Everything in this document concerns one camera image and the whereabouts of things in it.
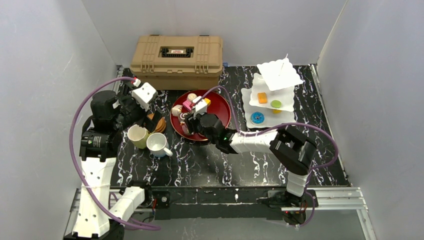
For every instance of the pink toy cake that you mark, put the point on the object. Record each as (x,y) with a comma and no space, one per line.
(188,105)

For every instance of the yellow toy cake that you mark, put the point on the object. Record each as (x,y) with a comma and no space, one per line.
(207,101)

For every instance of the white grey mug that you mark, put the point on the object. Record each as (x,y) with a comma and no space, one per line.
(158,145)

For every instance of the blue toy donut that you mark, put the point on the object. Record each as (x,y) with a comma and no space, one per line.
(257,118)

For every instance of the yellow triangle cake slice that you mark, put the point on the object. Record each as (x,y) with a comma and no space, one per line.
(277,111)

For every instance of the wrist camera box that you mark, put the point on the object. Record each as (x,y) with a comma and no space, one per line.
(199,107)
(144,93)

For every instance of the brown swirl roll cake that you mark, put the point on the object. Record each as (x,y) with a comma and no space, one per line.
(182,117)

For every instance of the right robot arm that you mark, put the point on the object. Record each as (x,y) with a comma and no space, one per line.
(293,149)

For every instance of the white toy cake slice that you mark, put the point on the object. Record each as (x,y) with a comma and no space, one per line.
(177,110)

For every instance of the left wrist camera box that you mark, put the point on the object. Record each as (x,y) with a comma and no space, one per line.
(144,93)

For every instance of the white round toy mochi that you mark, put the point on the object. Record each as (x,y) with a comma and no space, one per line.
(190,97)

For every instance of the white tiered cake stand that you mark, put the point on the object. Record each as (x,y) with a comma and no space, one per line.
(278,79)

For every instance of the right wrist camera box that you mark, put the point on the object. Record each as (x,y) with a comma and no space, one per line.
(199,107)

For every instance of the red round tray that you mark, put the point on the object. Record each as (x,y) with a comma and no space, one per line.
(219,106)

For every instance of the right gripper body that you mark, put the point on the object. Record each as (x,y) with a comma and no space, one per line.
(190,122)

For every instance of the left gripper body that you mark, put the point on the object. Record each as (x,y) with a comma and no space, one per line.
(145,119)

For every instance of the wooden coaster stack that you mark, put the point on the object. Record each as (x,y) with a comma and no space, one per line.
(160,127)

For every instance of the pink handled metal tongs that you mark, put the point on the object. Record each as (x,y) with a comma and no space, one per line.
(184,128)

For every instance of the orange toy cake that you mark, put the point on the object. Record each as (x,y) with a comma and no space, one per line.
(262,98)

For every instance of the green toy macaron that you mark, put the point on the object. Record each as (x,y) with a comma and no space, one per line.
(276,104)

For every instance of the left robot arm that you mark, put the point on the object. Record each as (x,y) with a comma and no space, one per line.
(101,135)

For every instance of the tan plastic toolbox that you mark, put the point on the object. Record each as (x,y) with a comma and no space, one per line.
(178,62)

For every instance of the yellow green mug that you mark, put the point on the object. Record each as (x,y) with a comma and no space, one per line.
(138,136)

